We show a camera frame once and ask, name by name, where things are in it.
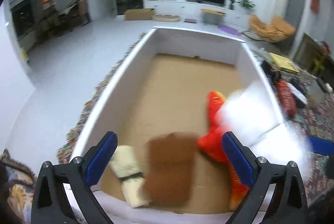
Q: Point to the purple round mat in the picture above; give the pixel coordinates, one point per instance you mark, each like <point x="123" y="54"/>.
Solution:
<point x="229" y="30"/>

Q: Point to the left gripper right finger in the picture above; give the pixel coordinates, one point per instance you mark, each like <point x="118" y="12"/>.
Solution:
<point x="288" y="203"/>

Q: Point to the small dark potted plant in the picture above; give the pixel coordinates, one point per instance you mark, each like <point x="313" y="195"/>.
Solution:
<point x="231" y="4"/>

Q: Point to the orange lounge chair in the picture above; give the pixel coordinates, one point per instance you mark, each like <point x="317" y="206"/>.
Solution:
<point x="277" y="31"/>

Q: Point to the brown plush cushion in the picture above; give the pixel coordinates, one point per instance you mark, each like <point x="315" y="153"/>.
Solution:
<point x="171" y="160"/>

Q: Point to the dining table with chairs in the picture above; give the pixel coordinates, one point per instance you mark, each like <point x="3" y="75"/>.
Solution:
<point x="56" y="23"/>

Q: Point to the beige pet bed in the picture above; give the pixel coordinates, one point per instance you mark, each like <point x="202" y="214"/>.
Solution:
<point x="166" y="18"/>

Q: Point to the colourful patterned rug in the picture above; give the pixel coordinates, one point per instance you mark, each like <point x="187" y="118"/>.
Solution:
<point x="315" y="123"/>

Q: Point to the brown cardboard box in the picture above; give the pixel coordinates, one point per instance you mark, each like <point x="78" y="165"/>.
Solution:
<point x="139" y="14"/>

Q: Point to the small wooden top bench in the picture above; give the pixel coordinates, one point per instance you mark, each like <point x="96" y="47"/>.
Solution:
<point x="212" y="17"/>

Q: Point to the dark wooden side shelf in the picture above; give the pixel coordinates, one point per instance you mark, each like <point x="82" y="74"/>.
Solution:
<point x="313" y="57"/>

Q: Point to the white tv cabinet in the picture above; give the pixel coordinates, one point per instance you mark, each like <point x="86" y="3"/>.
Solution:
<point x="193" y="10"/>

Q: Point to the small purple floor mat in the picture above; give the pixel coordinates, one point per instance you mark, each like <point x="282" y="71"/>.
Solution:
<point x="188" y="20"/>

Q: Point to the green potted plant right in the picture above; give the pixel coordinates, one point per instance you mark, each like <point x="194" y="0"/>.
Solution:
<point x="246" y="4"/>

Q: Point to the red wall decoration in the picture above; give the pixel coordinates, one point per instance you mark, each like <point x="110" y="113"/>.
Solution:
<point x="315" y="6"/>

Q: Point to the white soft package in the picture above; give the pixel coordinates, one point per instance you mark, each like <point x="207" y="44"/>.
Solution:
<point x="249" y="114"/>

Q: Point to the cream plush cushion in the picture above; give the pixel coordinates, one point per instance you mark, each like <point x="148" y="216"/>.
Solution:
<point x="124" y="165"/>

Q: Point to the floral sofa cushion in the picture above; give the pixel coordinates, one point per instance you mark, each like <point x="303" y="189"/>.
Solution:
<point x="17" y="190"/>

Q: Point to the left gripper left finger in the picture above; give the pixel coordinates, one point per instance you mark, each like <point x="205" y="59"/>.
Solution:
<point x="50" y="203"/>

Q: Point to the large white storage box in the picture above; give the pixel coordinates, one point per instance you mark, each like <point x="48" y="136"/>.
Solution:
<point x="161" y="87"/>

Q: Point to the red packaged item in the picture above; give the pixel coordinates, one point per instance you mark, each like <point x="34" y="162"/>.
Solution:
<point x="286" y="98"/>

